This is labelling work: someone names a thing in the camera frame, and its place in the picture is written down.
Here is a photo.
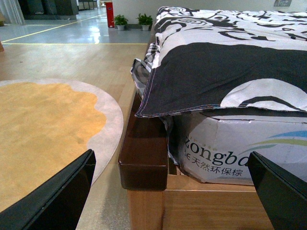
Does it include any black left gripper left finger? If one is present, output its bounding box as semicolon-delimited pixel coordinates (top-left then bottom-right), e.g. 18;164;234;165
0;149;96;230

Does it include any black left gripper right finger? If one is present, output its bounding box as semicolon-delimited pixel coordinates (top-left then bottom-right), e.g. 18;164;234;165
248;151;307;230

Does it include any round yellow and white rug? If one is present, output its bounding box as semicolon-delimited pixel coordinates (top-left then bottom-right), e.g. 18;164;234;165
0;79;124;210

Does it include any white mattress in plastic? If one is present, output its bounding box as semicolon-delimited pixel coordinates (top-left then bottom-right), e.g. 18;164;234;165
164;113;307;185

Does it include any black and white patterned quilt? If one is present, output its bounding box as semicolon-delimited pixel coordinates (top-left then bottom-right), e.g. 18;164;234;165
136;7;307;117

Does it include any left small potted plant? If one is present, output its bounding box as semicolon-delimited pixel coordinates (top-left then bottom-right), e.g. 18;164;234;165
114;14;128;31

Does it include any small potted plant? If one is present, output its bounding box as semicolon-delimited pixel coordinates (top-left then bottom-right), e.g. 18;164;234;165
114;14;128;31
137;13;153;31

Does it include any dark reception counter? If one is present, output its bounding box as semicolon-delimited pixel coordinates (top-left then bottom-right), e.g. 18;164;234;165
18;0;79;20

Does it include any grey curtain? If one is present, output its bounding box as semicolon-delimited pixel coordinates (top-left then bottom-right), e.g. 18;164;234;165
0;0;25;25

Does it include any right small potted plant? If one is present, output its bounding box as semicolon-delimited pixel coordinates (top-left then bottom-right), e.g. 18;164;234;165
137;13;153;31

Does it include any wooden bed frame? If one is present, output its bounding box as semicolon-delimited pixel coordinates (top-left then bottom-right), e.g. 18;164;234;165
118;28;275;230

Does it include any wall power outlet strip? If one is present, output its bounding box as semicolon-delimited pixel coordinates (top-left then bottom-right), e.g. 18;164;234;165
273;0;292;7

